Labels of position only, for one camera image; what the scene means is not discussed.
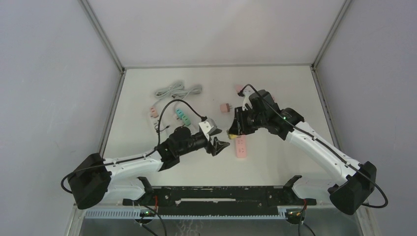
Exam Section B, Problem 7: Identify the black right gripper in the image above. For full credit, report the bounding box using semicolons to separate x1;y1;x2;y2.
229;106;267;136

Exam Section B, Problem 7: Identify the pink power strip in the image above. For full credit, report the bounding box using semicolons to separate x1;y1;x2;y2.
235;135;247;158

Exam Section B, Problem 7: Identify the green charger plug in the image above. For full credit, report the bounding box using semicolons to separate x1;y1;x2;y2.
180;115;191;126

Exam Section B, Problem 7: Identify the teal charger plug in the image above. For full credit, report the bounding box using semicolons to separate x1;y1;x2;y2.
175;109;184;119

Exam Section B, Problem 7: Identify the white power strip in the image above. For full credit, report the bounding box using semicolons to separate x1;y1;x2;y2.
149;116;164;133

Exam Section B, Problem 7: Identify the pink USB charger plug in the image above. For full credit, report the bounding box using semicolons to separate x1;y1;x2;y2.
149;106;159;118

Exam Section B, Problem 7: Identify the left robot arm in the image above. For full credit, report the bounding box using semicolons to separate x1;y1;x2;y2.
64;126;230;209

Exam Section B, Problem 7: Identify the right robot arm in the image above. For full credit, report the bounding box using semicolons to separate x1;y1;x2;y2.
227;87;388;215

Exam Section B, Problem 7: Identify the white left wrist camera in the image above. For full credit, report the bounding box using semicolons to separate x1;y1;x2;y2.
199;118;217;137

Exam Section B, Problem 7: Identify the black left camera cable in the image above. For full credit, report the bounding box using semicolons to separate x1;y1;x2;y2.
155;99;208;147

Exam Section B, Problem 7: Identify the grey power strip cable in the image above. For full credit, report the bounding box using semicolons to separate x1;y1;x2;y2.
151;81;185;110

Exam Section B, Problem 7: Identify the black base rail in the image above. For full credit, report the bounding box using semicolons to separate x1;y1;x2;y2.
122;186;317;216

